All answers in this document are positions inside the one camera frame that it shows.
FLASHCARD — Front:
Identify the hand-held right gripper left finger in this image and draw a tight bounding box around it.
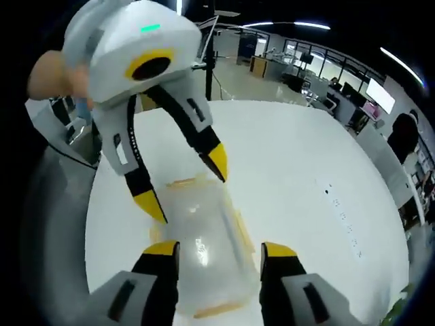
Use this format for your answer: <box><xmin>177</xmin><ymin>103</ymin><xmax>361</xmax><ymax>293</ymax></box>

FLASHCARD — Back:
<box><xmin>89</xmin><ymin>239</ymin><xmax>181</xmax><ymax>326</ymax></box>

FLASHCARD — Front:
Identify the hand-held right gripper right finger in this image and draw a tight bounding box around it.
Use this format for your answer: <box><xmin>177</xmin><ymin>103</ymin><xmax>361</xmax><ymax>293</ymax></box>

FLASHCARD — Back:
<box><xmin>259</xmin><ymin>241</ymin><xmax>362</xmax><ymax>326</ymax></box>

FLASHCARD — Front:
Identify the clear box with yellow buckles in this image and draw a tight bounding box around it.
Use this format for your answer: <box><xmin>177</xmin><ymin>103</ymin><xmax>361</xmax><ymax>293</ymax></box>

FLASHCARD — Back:
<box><xmin>149</xmin><ymin>172</ymin><xmax>256</xmax><ymax>319</ymax></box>

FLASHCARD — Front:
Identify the person's left hand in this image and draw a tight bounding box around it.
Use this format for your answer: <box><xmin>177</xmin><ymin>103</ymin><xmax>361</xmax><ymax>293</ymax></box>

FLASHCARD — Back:
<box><xmin>27</xmin><ymin>50</ymin><xmax>94</xmax><ymax>109</ymax></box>

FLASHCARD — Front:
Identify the black tripod stand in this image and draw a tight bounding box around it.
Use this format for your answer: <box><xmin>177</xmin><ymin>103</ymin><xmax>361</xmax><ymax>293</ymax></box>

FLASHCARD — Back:
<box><xmin>192</xmin><ymin>0</ymin><xmax>241</xmax><ymax>103</ymax></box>

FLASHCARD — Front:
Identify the dark screen monitor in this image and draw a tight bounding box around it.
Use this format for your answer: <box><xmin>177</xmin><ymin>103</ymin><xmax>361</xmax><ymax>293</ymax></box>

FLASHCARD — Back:
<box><xmin>196</xmin><ymin>15</ymin><xmax>220</xmax><ymax>64</ymax></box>

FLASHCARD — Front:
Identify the wooden cabinet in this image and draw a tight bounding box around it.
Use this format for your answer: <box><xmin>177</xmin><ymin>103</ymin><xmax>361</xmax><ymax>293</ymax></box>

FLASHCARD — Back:
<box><xmin>250</xmin><ymin>55</ymin><xmax>270</xmax><ymax>79</ymax></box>

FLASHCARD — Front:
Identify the potted green plant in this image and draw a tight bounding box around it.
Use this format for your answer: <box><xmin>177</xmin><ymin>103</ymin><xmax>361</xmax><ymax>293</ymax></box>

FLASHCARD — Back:
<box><xmin>380</xmin><ymin>283</ymin><xmax>417</xmax><ymax>326</ymax></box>

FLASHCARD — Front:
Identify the pink lit screen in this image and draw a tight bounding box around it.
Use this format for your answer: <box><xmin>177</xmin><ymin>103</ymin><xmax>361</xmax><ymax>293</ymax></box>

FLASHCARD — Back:
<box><xmin>362</xmin><ymin>101</ymin><xmax>379</xmax><ymax>118</ymax></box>

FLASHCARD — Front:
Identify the white lit screen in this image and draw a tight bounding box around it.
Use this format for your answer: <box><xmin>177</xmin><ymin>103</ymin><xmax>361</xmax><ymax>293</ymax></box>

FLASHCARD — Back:
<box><xmin>365</xmin><ymin>77</ymin><xmax>397</xmax><ymax>115</ymax></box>

